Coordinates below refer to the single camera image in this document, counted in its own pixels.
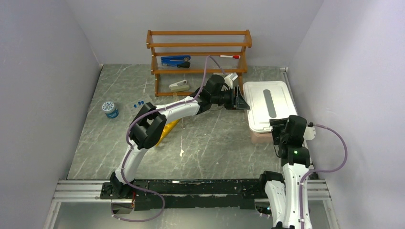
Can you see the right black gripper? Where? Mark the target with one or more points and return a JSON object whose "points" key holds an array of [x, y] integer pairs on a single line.
{"points": [[277, 124]]}

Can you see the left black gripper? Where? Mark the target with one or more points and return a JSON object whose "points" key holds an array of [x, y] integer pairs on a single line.
{"points": [[239, 102]]}

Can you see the white plastic lid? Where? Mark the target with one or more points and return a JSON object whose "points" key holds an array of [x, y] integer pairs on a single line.
{"points": [[267, 100]]}

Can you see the yellow test tube rack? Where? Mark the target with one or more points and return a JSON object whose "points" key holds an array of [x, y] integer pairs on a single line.
{"points": [[167, 128]]}

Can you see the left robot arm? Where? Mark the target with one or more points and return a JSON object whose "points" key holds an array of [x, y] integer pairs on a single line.
{"points": [[146, 129]]}

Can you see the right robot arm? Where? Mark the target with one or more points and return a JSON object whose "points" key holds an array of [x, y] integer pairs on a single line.
{"points": [[287, 191]]}

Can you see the pink plastic bin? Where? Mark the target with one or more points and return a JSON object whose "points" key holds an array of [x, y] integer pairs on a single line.
{"points": [[261, 137]]}

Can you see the white green box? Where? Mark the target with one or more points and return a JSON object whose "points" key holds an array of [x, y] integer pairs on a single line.
{"points": [[220, 74]]}

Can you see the red white marker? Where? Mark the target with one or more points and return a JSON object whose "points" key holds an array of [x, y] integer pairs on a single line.
{"points": [[230, 56]]}

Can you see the white stapler on block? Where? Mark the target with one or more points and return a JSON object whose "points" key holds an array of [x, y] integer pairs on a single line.
{"points": [[179, 86]]}

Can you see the large clear glass tube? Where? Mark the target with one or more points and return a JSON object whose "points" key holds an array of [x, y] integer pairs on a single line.
{"points": [[175, 97]]}

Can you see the blue black clamp tool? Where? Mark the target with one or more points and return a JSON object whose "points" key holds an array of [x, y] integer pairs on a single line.
{"points": [[179, 61]]}

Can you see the wooden shelf rack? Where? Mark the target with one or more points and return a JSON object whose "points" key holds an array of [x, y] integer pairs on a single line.
{"points": [[204, 47]]}

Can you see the clear well plate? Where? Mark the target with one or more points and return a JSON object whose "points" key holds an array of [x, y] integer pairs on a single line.
{"points": [[146, 98]]}

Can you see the blue white tape roll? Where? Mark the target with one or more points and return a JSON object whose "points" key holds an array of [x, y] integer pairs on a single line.
{"points": [[110, 109]]}

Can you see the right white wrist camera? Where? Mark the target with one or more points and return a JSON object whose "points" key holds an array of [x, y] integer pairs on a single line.
{"points": [[310, 132]]}

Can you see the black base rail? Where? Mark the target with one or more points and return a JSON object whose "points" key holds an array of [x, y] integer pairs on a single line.
{"points": [[197, 193]]}

